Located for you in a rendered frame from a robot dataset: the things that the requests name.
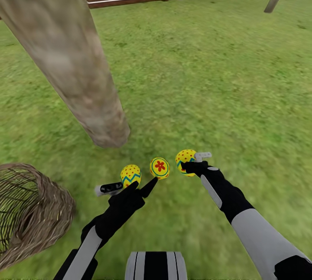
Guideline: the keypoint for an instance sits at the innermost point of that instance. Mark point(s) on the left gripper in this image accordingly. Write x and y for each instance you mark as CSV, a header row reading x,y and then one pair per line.
x,y
123,205

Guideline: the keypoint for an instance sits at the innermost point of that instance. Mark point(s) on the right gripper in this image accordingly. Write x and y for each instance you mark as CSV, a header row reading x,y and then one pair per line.
x,y
192,167

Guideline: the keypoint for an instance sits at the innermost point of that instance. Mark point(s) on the easter egg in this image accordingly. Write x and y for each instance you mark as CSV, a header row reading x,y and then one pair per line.
x,y
185,156
159,168
130,174

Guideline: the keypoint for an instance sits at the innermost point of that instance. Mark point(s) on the wicker basket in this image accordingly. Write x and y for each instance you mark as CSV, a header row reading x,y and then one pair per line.
x,y
37,224

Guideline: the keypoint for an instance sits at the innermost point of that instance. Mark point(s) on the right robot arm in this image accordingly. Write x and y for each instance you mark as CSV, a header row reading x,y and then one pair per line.
x,y
273,255

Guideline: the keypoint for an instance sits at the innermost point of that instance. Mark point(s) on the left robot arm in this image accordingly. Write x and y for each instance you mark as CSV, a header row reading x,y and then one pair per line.
x,y
81,264

